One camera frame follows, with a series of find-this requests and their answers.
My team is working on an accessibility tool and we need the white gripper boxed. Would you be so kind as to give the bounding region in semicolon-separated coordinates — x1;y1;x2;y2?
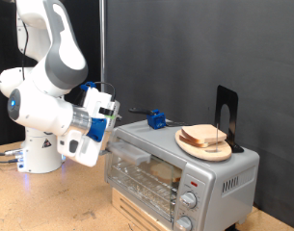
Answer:
56;87;123;167

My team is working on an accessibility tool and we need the glass oven door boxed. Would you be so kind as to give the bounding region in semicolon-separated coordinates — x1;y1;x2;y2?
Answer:
104;133;188;222

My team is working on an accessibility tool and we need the metal spatula with blue block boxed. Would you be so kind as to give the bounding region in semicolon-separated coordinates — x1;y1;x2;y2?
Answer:
127;107;193;130

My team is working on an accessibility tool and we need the white bread slice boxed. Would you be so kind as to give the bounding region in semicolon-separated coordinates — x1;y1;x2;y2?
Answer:
180;124;227;144
149;162;183;185
178;134;213;149

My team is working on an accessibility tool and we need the silver oven knob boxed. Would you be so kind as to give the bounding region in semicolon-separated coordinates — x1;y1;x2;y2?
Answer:
179;191;199;210
174;216;194;231

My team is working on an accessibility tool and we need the metal oven rack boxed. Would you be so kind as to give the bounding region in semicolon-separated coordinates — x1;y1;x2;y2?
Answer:
109;160;179;213

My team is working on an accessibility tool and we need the silver toaster oven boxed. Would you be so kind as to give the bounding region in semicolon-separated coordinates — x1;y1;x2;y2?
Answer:
104;116;260;231

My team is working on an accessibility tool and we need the wooden crate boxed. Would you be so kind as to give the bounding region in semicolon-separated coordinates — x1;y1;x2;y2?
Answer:
111;187;164;231

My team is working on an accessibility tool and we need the vertical metal pole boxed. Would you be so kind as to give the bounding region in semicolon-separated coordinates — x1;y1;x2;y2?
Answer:
99;0;106;94

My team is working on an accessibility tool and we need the round wooden board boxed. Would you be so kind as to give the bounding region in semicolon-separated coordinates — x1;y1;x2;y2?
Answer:
174;129;233;163

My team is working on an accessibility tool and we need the thin metal pin on board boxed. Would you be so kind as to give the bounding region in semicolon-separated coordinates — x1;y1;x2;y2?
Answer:
215;123;220;152

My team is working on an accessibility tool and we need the black metal bookend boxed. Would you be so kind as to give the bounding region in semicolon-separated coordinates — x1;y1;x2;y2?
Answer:
214;85;245;154

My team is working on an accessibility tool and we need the blue cable clip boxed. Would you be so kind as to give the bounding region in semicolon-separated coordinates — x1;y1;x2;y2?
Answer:
80;81;96;92

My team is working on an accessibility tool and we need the grey base cable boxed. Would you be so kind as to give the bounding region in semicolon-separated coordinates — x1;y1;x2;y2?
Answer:
0;148;24;157
0;158;20;165

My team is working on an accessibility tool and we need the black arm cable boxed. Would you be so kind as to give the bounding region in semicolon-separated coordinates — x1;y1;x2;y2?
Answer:
20;18;117;102

